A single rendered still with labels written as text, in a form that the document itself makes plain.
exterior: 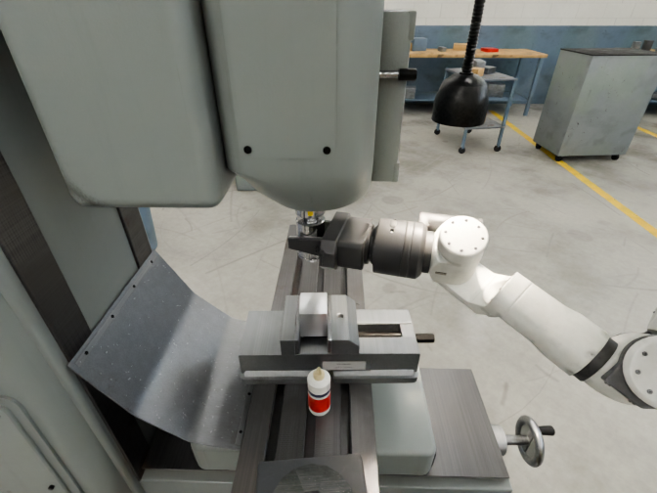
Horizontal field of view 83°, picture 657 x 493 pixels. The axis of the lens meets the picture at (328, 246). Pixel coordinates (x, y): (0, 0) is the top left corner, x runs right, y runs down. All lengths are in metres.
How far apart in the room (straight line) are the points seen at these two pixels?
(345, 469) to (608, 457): 1.69
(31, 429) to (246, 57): 0.66
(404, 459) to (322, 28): 0.75
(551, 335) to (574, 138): 4.54
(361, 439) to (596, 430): 1.55
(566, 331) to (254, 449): 0.51
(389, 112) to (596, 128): 4.68
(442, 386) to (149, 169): 0.85
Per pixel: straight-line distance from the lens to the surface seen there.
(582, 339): 0.55
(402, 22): 0.51
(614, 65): 4.99
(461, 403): 1.04
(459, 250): 0.53
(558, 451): 2.00
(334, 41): 0.42
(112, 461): 0.92
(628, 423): 2.25
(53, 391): 0.75
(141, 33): 0.44
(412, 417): 0.88
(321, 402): 0.70
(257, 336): 0.77
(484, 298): 0.60
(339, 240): 0.56
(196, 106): 0.44
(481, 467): 0.97
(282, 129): 0.44
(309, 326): 0.72
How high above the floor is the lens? 1.56
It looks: 34 degrees down
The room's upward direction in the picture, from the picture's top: straight up
